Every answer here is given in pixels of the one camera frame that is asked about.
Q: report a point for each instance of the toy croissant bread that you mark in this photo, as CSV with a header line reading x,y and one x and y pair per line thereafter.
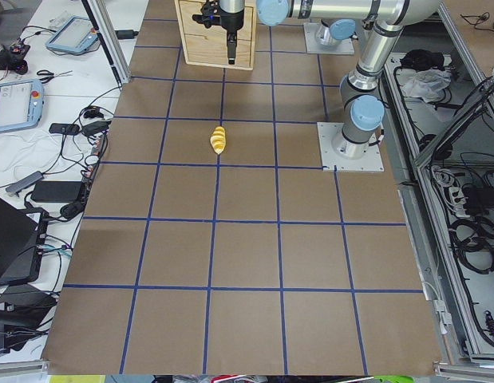
x,y
218,140

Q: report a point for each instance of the blue teach pendant near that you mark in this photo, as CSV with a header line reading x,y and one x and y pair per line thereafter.
x,y
21,104

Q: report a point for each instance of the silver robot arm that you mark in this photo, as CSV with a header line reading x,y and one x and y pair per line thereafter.
x,y
364,112
331,32

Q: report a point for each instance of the black power adapter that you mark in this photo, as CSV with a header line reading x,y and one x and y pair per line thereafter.
x,y
56,191

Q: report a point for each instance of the blue teach pendant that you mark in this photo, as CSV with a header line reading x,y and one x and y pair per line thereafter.
x,y
76,37
21,104

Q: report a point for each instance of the aluminium frame post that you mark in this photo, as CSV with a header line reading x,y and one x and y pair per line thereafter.
x,y
102,24

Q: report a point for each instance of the wooden drawer cabinet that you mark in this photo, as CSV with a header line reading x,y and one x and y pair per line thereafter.
x,y
204,46

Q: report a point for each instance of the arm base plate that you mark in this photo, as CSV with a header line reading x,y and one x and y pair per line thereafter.
x,y
312,46
340,155

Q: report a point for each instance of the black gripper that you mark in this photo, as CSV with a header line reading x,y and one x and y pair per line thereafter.
x,y
232,23

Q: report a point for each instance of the white crumpled cloth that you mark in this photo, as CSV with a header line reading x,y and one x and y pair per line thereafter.
x,y
428,85

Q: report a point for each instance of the black scissors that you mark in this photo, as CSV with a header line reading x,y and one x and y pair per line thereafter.
x,y
45,76

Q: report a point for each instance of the blue teach pendant far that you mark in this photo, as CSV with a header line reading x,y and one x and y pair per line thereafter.
x,y
76,37

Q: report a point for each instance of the black laptop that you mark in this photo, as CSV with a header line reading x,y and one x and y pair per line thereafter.
x,y
22,233

